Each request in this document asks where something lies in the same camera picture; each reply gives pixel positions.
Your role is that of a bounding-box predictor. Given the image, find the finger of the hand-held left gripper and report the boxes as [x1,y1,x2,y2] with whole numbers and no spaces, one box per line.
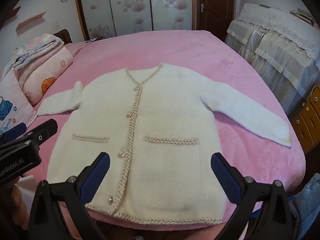
[0,122,28,145]
[24,119,59,153]

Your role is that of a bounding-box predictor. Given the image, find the cloth-covered furniture with lace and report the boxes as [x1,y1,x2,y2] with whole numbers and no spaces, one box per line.
[224,17,320,117]

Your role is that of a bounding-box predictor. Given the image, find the floral sliding door wardrobe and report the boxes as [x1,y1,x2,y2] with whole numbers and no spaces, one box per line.
[74,0,198,41]

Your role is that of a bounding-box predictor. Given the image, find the person's left hand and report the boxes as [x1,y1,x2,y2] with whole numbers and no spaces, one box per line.
[0,175,32,233]

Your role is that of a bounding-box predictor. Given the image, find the white fluffy cardigan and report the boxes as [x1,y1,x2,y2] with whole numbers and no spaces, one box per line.
[37,62,293,225]

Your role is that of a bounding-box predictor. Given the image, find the stack of books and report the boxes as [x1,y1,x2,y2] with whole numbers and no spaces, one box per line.
[290,7,314,26]

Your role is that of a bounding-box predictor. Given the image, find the pink wall shelf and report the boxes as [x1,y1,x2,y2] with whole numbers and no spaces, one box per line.
[15,10,48,32]

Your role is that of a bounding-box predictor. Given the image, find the pink flower print pillow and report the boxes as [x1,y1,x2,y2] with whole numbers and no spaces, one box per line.
[14,46,74,106]

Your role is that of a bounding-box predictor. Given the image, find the folded floral quilt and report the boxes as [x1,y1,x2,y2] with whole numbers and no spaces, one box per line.
[14,33,64,68]

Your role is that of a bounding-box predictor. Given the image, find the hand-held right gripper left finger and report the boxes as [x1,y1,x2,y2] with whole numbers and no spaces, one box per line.
[27,151,112,240]

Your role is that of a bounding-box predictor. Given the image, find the dark wooden headboard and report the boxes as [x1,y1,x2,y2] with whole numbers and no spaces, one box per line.
[53,29,73,44]

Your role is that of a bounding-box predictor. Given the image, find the dark wooden door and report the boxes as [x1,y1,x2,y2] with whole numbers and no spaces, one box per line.
[196,0,236,43]

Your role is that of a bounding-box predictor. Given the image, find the person's blue jeans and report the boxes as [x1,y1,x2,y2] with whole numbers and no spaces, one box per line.
[287,172,320,240]

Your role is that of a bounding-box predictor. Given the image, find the pink cartoon print cushion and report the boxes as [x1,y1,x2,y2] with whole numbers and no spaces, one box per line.
[0,67,38,136]

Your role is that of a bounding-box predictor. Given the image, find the wooden drawer cabinet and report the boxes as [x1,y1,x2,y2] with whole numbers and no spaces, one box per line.
[290,85,320,153]

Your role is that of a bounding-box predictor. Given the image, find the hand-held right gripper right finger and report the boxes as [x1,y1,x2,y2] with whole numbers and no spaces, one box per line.
[210,152,294,240]

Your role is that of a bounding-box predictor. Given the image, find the dark red wall shelf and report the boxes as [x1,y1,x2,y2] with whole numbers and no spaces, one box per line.
[5,6,22,18]

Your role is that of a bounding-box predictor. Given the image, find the white lace cloth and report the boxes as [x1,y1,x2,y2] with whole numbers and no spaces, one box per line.
[236,3,320,67]

